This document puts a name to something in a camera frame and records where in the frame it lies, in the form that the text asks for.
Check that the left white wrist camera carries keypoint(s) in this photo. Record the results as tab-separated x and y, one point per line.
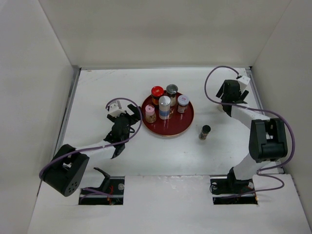
115	109

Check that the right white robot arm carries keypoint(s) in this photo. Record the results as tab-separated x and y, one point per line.
267	140

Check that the small dark bottle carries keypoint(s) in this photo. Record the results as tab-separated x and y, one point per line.
204	132

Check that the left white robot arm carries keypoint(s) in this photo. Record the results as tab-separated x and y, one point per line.
65	171

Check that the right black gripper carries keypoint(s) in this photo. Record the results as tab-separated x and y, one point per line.
243	96

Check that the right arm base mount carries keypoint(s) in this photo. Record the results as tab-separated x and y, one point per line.
225	194

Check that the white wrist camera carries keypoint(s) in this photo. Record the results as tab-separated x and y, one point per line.
243	82
115	109

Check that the black top grinder bottle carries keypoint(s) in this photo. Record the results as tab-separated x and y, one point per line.
171	91

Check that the red lid chili sauce jar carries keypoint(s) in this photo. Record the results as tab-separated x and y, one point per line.
156	93

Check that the silver lid tall jar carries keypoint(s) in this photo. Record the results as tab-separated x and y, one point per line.
164	107

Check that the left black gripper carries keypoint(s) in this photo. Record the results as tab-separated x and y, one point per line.
135	111

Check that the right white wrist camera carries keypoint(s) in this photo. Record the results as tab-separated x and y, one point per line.
243	82

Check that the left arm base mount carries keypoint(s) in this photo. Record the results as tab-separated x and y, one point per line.
109	192

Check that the black pump white bottle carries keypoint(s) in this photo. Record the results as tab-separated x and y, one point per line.
220	108

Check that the pink lid spice shaker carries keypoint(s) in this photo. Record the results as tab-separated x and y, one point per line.
150	115

